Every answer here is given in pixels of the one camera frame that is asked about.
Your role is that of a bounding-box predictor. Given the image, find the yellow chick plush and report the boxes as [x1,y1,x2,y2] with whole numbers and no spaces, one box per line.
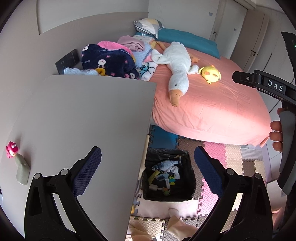
[199,65,222,84]

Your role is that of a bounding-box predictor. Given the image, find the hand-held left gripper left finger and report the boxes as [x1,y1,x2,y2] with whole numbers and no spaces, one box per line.
[24,146,109,241]

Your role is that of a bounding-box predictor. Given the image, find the foam puzzle floor mat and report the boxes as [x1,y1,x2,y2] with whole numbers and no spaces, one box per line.
[127,124,273,241]

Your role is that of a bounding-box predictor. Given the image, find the light blue fleece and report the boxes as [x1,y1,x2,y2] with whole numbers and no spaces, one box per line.
[133,50,153,67]

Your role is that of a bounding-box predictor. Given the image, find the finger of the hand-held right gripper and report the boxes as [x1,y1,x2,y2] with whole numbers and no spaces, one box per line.
[232,70,255,84]

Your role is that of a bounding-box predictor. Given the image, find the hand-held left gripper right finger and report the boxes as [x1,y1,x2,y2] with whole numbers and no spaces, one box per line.
[190,146,272,241]

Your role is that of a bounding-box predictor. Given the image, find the black-lined trash bin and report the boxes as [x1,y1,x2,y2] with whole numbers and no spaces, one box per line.
[141,149,197,203]

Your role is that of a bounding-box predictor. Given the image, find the navy rabbit print blanket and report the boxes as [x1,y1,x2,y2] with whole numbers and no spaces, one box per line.
[81,44,140,80]

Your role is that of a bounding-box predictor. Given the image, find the pink dinosaur toy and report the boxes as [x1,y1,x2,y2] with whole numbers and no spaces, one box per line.
[6,141,19,159]

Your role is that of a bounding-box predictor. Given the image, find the light blue cloth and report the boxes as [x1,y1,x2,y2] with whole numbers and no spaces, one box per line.
[64,67,100,76]

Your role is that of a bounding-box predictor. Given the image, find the teal pillow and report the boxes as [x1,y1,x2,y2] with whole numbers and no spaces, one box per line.
[135,28,221,59]

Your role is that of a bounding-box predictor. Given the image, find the person's right hand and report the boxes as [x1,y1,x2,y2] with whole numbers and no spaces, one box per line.
[270,107,287,152]

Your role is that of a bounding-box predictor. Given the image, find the beige door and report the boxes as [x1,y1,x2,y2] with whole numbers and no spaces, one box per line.
[242,9,271,72]

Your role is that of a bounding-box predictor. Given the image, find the checkered patchwork pillow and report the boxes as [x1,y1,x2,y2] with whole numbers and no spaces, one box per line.
[134,18,165,39]

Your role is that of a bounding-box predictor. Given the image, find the white goose plush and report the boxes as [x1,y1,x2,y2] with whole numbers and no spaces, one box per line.
[151,41,200,107]

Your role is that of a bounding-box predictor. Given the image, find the bed with pink sheet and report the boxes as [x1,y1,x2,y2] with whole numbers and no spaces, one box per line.
[129,35,272,147]

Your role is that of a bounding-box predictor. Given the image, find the white printed cloth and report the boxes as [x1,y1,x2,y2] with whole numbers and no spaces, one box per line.
[139,61,158,81]

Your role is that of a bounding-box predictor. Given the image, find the grey foam corner guard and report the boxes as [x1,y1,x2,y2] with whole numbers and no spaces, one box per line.
[15,155,30,185]

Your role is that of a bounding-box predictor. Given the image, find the beige cloth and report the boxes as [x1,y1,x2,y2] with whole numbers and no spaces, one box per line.
[167,208,199,241]

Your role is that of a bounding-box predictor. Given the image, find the bright pink cloth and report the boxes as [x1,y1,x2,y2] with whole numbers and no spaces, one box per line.
[97,40,132,55]

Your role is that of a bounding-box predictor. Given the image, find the dark wall switch panel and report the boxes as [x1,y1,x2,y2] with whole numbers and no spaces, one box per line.
[55,49,80,75]

